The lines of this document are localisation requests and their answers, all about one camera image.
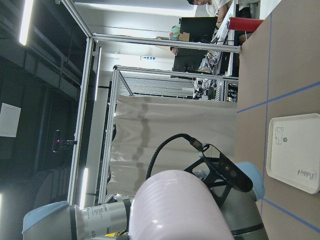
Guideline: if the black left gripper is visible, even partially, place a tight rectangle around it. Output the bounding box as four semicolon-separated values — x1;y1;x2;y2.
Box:
184;157;240;208

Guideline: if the pink plastic cup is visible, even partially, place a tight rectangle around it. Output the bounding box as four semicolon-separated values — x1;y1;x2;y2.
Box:
128;170;234;240

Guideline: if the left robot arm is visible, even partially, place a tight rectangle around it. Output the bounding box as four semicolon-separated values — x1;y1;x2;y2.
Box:
22;161;268;240

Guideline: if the cream plastic tray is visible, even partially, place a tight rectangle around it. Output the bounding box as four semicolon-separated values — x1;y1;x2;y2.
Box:
266;113;320;195

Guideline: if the white curtain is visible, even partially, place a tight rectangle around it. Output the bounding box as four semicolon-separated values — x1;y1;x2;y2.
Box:
107;95;237;196

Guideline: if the red cylinder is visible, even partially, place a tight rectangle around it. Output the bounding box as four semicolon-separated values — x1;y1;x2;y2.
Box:
227;17;263;32

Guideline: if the person in white shirt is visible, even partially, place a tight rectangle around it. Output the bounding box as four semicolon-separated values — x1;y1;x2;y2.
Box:
187;0;232;27

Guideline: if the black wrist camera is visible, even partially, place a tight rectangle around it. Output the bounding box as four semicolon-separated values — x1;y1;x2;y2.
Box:
198;143;253;193

